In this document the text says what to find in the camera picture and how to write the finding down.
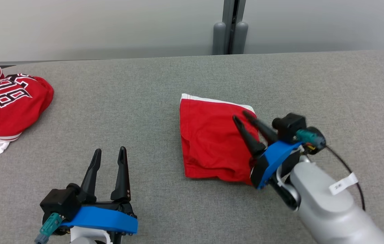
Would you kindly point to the grey partition post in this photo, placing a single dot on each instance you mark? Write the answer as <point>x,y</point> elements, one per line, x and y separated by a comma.
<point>234,20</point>

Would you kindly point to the grey cylinder post foot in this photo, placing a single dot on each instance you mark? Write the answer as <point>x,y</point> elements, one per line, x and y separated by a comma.
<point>219,39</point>
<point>240,38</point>

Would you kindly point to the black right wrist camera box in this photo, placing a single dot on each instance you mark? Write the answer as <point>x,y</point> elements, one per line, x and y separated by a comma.
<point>290,126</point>

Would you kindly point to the grey fabric upholstered platform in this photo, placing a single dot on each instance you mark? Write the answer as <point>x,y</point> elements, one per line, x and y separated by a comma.
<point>144,118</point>

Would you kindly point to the red white numbered jersey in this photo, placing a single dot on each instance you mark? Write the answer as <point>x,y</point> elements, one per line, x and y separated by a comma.
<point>19,108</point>

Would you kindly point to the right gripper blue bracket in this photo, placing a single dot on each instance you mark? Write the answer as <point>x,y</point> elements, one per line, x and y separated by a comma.
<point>275,159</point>

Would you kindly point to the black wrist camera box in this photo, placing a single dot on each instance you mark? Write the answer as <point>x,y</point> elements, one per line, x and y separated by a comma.
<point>59,203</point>
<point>290,126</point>

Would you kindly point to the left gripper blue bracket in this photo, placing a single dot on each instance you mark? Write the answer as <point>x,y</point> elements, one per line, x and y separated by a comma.
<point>103,220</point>

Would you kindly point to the red shorts with white band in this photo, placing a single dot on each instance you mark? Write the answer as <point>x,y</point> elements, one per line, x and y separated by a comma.
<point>212,142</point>

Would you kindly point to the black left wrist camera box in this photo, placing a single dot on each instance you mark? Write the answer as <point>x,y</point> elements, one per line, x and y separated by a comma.
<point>59,203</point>

